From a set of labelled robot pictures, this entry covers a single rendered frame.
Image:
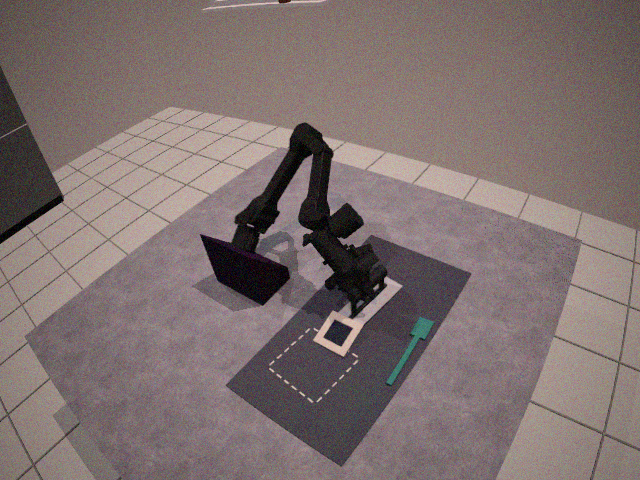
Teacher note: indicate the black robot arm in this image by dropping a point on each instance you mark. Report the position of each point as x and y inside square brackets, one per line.
[314, 212]

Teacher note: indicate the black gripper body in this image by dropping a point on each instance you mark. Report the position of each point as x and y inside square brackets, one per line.
[344, 266]

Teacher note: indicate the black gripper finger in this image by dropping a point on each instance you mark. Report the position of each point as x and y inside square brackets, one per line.
[348, 287]
[363, 283]

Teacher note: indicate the teal flat trowel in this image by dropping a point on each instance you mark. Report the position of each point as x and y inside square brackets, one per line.
[420, 331]

